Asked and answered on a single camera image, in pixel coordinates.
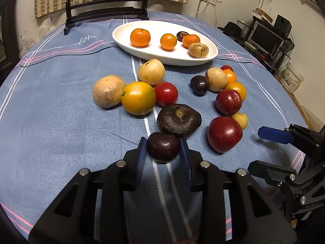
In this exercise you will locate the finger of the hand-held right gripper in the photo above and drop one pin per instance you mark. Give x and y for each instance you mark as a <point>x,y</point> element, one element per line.
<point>275,135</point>
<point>269,172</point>

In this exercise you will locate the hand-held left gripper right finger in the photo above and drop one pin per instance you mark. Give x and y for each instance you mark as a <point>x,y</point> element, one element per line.
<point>186,162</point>

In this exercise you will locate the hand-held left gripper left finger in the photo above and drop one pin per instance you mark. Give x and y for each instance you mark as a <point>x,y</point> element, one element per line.
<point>140,160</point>

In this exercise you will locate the dark purple plum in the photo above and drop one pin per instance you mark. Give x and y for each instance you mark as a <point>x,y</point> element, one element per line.
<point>163,147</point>
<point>199,85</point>

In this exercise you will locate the small yellow-green fruit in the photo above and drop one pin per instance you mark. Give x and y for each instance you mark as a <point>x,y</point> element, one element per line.
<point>241,120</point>

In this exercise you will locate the dark brown wrinkled fruit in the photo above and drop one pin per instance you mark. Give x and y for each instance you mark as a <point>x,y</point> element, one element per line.
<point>179,120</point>

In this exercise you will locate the large red plum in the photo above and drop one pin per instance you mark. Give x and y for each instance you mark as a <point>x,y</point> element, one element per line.
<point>224,134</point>

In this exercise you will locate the smooth medium orange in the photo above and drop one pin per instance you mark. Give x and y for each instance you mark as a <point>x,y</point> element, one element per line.
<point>238,88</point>

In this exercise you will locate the red tomato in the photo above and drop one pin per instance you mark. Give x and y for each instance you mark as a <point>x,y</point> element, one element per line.
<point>166,94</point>

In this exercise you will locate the small orange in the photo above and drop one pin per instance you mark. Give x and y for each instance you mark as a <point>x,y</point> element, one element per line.
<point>231,77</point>

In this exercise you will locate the large tan round fruit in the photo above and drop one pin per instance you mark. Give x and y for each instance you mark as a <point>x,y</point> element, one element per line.
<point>108,91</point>

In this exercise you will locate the tan oval fruit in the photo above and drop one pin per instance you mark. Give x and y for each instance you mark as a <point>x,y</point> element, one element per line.
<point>216,79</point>

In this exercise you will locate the white oval plate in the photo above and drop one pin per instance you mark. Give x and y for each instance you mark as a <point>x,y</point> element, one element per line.
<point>157,54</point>

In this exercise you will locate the streaked tan fruit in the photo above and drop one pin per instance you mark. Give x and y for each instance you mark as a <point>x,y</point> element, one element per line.
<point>198,50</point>

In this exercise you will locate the medium orange with holes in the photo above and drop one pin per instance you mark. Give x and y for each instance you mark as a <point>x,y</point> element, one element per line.
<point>168,42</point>

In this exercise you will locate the large orange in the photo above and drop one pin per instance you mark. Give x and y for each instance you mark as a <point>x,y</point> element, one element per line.
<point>140,38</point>

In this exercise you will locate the orange mandarin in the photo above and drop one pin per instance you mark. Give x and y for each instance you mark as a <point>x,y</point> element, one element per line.
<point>191,40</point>

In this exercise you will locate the dark brown passion fruit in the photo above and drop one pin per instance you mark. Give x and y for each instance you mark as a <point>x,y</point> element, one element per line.
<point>181,35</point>

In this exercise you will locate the white bucket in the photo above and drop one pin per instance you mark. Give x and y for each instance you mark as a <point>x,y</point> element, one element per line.
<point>290,78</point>

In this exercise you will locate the yellow-green orange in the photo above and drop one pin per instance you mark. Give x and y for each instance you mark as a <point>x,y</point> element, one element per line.
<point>138,98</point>

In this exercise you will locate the black desk rack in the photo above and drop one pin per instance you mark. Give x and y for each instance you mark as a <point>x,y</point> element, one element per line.
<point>276,61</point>

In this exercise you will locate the blue striped tablecloth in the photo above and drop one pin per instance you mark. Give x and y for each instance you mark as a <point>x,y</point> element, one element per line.
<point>63,132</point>

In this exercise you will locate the small red fruit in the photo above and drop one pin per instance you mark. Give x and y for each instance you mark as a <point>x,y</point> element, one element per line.
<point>226,68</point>

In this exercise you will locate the pale tan round fruit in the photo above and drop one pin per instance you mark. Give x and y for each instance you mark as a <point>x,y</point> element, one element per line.
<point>151,72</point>

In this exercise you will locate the computer monitor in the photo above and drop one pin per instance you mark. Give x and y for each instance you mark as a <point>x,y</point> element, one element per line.
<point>265,38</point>

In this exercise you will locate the black speaker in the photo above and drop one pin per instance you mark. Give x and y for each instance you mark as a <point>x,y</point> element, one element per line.
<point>282,22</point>

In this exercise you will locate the black hat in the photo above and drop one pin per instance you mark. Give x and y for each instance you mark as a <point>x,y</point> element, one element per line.
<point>231,29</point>

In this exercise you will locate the clear plastic bags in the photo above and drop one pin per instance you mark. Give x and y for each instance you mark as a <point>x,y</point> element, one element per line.
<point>165,9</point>

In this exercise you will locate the dark wood framed painting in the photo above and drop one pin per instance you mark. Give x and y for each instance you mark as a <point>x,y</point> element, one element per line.
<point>7,43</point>

